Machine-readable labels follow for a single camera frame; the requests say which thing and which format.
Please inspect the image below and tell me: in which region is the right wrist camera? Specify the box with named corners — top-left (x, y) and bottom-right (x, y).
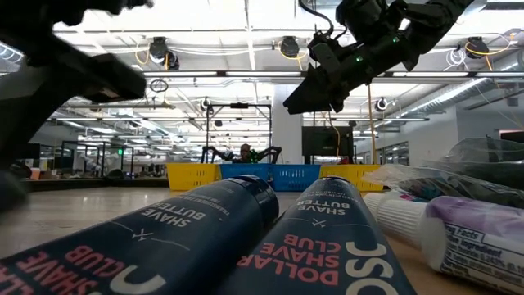
top-left (309, 33), bottom-right (341, 73)

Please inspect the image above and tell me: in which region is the black background camera rig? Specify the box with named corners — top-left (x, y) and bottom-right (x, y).
top-left (206, 102), bottom-right (273, 165)

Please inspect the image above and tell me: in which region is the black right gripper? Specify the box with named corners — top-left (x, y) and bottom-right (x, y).
top-left (282, 39), bottom-right (410, 116)

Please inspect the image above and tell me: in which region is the person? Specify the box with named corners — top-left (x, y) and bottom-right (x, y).
top-left (237, 143), bottom-right (257, 164)

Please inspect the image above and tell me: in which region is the white purple toothpaste tube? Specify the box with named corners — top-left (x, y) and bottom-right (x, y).
top-left (380, 188), bottom-right (429, 203)
top-left (363, 192), bottom-right (524, 295)

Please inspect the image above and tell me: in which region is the white building column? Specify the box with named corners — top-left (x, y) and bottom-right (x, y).
top-left (272, 84), bottom-right (305, 165)

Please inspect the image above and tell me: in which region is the clear plastic bag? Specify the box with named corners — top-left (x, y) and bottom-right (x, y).
top-left (362, 163), bottom-right (524, 210)

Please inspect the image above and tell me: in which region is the black monitor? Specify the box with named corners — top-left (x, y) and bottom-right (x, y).
top-left (301, 125), bottom-right (355, 165)

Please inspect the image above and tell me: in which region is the dark blue shave butter tube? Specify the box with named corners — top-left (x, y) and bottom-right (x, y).
top-left (216, 176), bottom-right (418, 295)
top-left (0, 175), bottom-right (280, 295)

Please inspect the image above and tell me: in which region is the yellow plastic basket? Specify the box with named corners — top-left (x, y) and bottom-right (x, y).
top-left (318, 163), bottom-right (385, 193)
top-left (166, 162), bottom-right (222, 193)

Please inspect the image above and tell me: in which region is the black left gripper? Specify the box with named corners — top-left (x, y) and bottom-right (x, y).
top-left (0, 24), bottom-right (147, 173)

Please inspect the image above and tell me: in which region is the yellow hanging cable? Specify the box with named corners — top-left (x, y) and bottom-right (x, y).
top-left (366, 84), bottom-right (377, 165)

